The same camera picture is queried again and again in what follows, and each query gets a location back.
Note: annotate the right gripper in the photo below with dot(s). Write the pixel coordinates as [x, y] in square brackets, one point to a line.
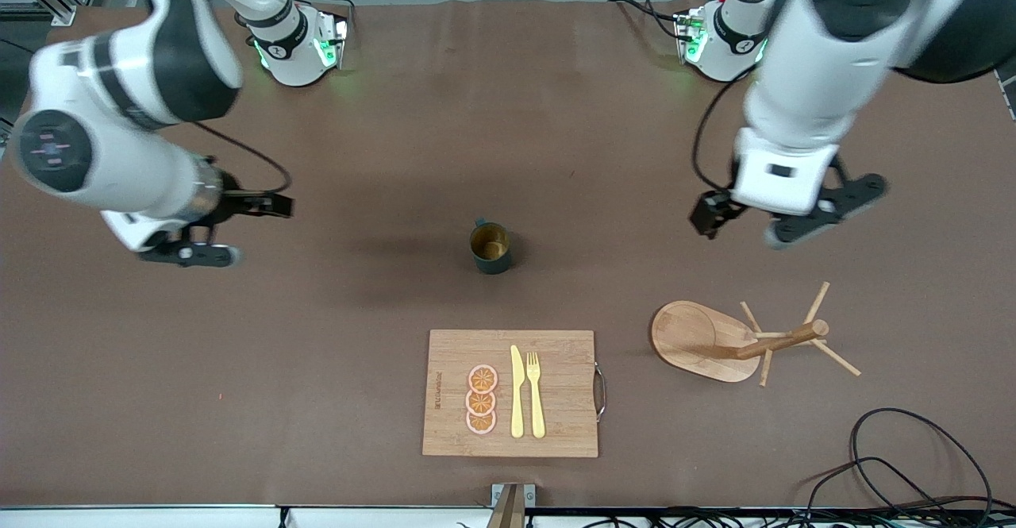
[238, 201]

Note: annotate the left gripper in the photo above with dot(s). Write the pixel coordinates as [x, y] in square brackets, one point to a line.
[709, 212]

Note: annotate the dark teal ribbed mug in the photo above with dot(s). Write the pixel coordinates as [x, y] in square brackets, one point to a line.
[492, 248]

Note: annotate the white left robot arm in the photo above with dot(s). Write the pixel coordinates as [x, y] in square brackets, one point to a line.
[833, 52]

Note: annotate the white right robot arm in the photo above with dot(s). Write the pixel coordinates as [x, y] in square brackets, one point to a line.
[151, 59]

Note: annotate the wooden mug tree stand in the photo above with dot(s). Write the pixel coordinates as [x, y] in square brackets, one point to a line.
[706, 341]

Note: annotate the orange slice toy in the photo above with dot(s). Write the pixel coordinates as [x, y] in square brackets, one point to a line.
[480, 422]
[480, 402]
[482, 379]

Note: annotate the pale yellow plastic fork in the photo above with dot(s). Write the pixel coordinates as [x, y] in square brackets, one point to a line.
[535, 393]

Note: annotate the pale yellow plastic knife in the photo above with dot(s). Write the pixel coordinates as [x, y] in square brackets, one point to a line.
[517, 393]

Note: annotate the bamboo cutting board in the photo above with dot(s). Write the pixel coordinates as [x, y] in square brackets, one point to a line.
[508, 393]

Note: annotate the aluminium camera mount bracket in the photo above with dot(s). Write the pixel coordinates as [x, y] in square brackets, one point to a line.
[512, 506]

